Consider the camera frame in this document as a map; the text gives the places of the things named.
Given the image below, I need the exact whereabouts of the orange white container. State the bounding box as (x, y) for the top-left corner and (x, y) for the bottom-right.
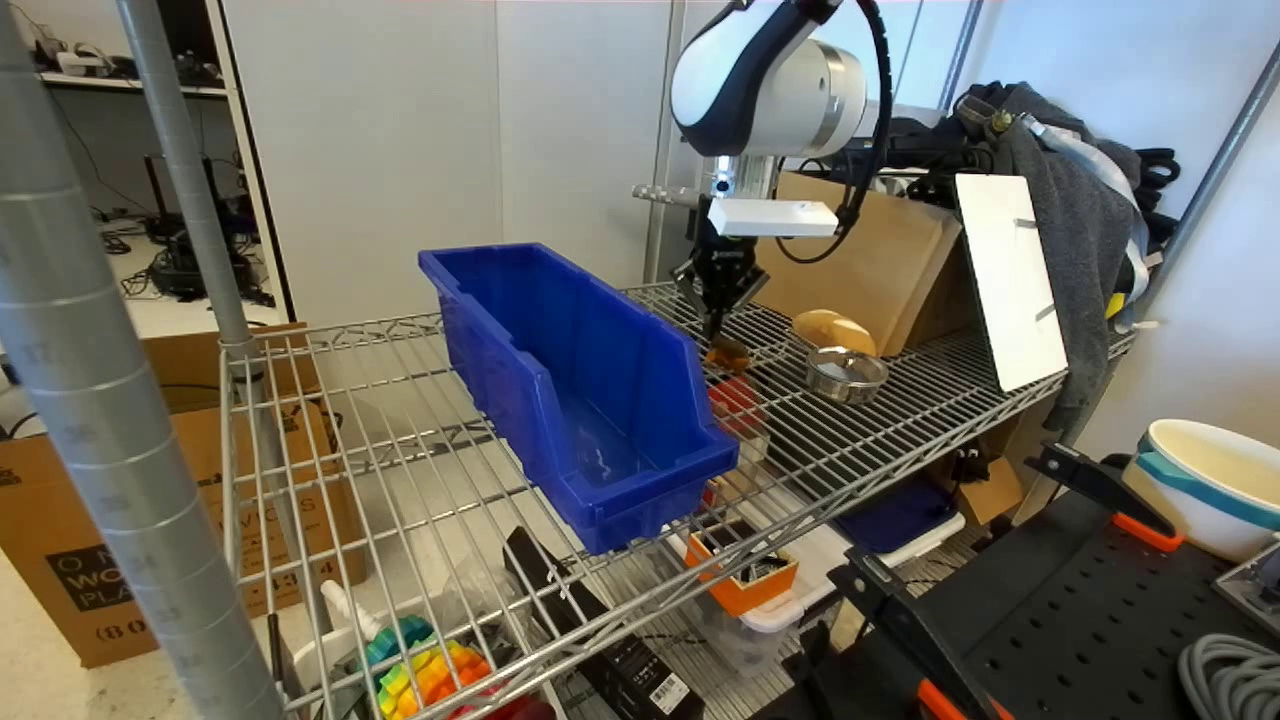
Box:
(685, 523), (806, 618)

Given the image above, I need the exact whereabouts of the blue plastic storage bin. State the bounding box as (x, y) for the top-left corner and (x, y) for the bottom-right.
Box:
(416, 240), (743, 560)

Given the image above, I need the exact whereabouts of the tan bread toy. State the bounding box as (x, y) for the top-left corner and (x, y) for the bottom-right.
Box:
(789, 302), (883, 365)

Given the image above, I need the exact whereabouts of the small brown bear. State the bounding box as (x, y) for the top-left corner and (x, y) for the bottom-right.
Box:
(704, 330), (759, 381)

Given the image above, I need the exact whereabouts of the white flat board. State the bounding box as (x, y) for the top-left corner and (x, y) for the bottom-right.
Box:
(952, 167), (1075, 401)

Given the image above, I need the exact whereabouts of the grey cloth jacket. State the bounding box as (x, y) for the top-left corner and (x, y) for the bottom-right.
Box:
(948, 80), (1187, 431)

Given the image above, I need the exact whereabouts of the black flat device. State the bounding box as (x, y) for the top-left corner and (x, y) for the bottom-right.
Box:
(502, 523), (710, 720)

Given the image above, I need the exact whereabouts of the rainbow stacking toy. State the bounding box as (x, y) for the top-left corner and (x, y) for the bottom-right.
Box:
(364, 617), (502, 720)

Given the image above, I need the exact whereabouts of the dark blue box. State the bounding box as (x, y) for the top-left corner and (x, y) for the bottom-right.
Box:
(837, 466), (968, 560)

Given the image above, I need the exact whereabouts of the small steel cup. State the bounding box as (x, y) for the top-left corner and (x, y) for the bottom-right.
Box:
(799, 341), (893, 405)

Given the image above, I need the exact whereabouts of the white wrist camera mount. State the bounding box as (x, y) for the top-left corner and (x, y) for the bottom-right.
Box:
(704, 192), (846, 243)

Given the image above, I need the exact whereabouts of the grey coiled cable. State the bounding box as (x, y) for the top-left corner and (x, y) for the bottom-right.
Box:
(1174, 626), (1280, 720)

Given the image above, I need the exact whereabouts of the small cardboard box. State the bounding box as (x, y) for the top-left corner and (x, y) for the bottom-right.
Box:
(948, 450), (1034, 531)

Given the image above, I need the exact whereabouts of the large cardboard box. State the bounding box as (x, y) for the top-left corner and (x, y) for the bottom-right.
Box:
(0, 322), (382, 671)

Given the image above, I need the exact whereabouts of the thick grey metal pole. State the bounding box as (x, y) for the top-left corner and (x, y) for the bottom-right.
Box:
(0, 0), (292, 720)

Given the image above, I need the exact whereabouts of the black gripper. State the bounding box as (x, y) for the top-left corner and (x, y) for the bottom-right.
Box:
(681, 232), (773, 341)

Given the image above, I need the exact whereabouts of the black orange bar clamp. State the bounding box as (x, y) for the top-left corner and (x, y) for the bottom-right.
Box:
(1023, 440), (1187, 560)
(825, 549), (1021, 720)

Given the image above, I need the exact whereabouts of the white bowl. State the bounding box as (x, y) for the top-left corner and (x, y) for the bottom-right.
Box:
(1129, 417), (1280, 564)

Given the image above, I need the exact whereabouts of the white shelving unit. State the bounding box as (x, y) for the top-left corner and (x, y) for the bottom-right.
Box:
(19, 0), (302, 341)

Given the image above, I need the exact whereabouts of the thin grey metal pole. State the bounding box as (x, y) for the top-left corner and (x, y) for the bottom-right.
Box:
(109, 0), (261, 350)

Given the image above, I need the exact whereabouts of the black pegboard table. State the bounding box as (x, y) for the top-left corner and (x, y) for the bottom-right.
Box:
(784, 447), (1280, 720)

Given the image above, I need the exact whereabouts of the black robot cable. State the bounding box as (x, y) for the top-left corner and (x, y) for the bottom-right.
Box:
(770, 0), (900, 269)

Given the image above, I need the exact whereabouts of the silver wire shelf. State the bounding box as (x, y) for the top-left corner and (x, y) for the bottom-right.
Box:
(211, 271), (1151, 720)

